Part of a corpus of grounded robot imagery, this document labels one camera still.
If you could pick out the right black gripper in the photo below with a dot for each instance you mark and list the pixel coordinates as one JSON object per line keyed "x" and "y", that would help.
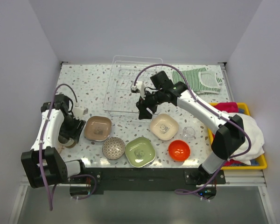
{"x": 142, "y": 105}

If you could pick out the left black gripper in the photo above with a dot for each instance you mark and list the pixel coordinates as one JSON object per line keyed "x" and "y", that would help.
{"x": 74, "y": 133}

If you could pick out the cream steel-lined cup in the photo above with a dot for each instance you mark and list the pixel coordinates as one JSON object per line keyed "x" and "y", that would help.
{"x": 64, "y": 142}

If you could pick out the brown square panda plate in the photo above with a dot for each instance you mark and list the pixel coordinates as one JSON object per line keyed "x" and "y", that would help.
{"x": 97, "y": 128}

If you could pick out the white wire dish rack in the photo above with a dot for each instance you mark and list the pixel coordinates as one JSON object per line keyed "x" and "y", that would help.
{"x": 120, "y": 102}

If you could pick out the clear glass cup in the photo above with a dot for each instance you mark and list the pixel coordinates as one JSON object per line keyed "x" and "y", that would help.
{"x": 188, "y": 133}

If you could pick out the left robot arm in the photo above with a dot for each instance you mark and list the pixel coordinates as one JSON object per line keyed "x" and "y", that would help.
{"x": 57, "y": 123}

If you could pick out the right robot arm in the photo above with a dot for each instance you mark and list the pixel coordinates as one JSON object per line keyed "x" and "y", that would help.
{"x": 229, "y": 134}

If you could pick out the cream square panda plate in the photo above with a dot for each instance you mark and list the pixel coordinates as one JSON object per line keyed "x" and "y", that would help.
{"x": 164, "y": 127}

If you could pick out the patterned round bowl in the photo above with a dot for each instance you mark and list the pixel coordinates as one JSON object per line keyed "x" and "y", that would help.
{"x": 113, "y": 148}

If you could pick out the green square panda plate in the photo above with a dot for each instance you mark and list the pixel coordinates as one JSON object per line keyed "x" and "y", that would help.
{"x": 140, "y": 152}

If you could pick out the green striped cloth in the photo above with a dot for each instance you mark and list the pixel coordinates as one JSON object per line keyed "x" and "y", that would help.
{"x": 203, "y": 81}

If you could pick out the orange round bowl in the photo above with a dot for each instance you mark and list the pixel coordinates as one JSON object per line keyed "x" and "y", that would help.
{"x": 179, "y": 150}

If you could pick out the magenta cloth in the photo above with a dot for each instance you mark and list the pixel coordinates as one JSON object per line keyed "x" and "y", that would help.
{"x": 229, "y": 107}

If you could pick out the white towel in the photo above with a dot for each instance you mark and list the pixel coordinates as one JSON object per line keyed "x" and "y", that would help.
{"x": 252, "y": 137}

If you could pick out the yellow plastic bin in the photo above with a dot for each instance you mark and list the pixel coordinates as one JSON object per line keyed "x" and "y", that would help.
{"x": 254, "y": 159}

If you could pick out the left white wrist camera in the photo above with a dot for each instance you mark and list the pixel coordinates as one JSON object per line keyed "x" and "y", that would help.
{"x": 79, "y": 112}

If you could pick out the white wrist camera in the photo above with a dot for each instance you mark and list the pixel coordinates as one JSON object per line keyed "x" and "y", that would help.
{"x": 139, "y": 87}
{"x": 79, "y": 112}

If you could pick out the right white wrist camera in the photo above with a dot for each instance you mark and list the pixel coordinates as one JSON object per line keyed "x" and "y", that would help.
{"x": 139, "y": 87}

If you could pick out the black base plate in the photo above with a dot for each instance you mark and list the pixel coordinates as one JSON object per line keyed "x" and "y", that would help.
{"x": 180, "y": 180}

